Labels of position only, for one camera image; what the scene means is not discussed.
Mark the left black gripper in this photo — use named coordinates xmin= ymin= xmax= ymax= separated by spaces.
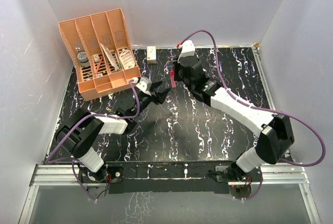
xmin=132 ymin=81 xmax=170 ymax=118

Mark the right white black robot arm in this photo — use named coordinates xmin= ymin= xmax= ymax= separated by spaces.
xmin=173 ymin=56 xmax=294 ymax=181

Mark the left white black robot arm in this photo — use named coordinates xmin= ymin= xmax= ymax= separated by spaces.
xmin=55 ymin=77 xmax=171 ymax=182

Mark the white label packet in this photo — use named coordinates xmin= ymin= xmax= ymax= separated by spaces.
xmin=119 ymin=49 xmax=136 ymax=70

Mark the white paper sachet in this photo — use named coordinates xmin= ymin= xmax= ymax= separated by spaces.
xmin=100 ymin=43 xmax=119 ymax=71

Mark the orange pen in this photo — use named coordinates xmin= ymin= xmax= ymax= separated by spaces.
xmin=96 ymin=58 xmax=104 ymax=74

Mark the small white card box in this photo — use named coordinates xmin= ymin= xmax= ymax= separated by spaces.
xmin=93 ymin=54 xmax=103 ymax=63

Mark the orange plastic file organizer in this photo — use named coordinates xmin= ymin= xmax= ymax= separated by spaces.
xmin=59 ymin=8 xmax=141 ymax=101

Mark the grey round tin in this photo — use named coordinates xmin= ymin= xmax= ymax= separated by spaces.
xmin=77 ymin=51 xmax=90 ymax=68

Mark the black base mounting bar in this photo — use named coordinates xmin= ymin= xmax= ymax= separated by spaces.
xmin=107 ymin=161 xmax=261 ymax=194

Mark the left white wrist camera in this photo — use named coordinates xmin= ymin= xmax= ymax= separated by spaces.
xmin=136 ymin=77 xmax=152 ymax=96

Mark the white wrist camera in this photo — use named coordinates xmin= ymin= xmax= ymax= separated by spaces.
xmin=136 ymin=77 xmax=152 ymax=96
xmin=177 ymin=40 xmax=195 ymax=58

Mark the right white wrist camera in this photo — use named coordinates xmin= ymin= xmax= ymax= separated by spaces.
xmin=177 ymin=40 xmax=195 ymax=58

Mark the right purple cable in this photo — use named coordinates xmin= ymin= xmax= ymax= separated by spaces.
xmin=181 ymin=30 xmax=326 ymax=200

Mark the purple cable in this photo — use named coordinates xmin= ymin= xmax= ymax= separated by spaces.
xmin=181 ymin=30 xmax=326 ymax=200
xmin=45 ymin=78 xmax=143 ymax=200

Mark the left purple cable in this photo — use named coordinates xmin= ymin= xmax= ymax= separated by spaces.
xmin=45 ymin=78 xmax=143 ymax=200

